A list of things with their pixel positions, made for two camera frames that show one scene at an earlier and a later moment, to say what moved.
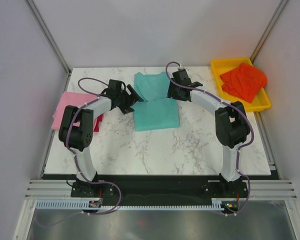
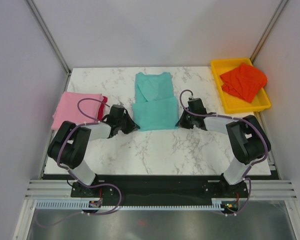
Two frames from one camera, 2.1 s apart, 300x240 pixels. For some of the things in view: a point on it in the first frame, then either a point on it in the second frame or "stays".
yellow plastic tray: [220, 66] stays
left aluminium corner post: [51, 40] stays
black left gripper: [126, 108] → [132, 126]
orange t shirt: [245, 81] stays
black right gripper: [171, 93] → [182, 123]
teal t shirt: [157, 111] stays
